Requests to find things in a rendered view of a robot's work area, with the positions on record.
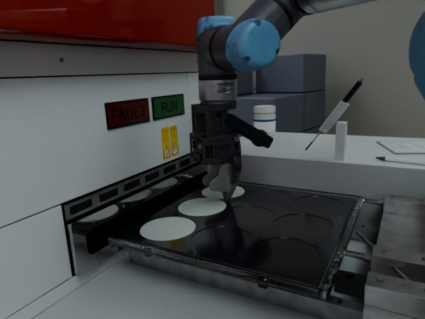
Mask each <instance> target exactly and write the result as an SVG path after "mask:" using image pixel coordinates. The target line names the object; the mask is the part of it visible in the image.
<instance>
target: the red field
mask: <svg viewBox="0 0 425 319"><path fill-rule="evenodd" d="M108 116H109V127H116V126H119V125H125V124H129V123H135V122H141V121H144V120H148V119H149V112H148V105H147V100H144V101H135V102H129V103H120V104H110V105H108Z"/></svg>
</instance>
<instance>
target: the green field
mask: <svg viewBox="0 0 425 319"><path fill-rule="evenodd" d="M179 113H184V109H183V96H174V97H164V98H159V99H154V114H155V118H159V117H163V116H169V115H175V114H179Z"/></svg>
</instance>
